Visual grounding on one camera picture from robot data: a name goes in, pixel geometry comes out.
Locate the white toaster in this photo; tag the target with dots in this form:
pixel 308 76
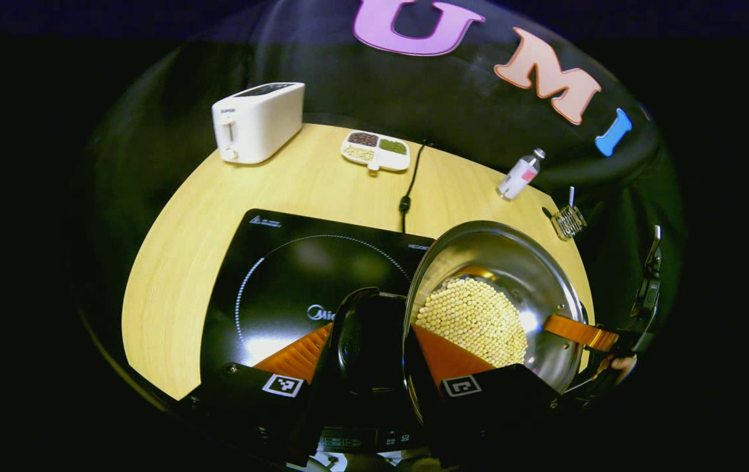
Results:
pixel 256 124

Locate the clear glass cup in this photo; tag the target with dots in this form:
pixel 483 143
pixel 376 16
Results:
pixel 569 221

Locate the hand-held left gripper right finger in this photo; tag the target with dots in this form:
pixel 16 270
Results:
pixel 499 406

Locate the white divided dish of beans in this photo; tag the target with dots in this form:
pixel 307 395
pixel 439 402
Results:
pixel 377 151

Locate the yellow soybeans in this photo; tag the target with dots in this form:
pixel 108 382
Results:
pixel 472 321

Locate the clear bottle with pink label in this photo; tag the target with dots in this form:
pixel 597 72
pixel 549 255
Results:
pixel 519 176

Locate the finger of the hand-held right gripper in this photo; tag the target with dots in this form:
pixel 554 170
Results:
pixel 580 331

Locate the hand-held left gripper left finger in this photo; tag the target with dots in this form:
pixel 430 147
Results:
pixel 236 400

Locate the black induction cooktop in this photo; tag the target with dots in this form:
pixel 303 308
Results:
pixel 282 275

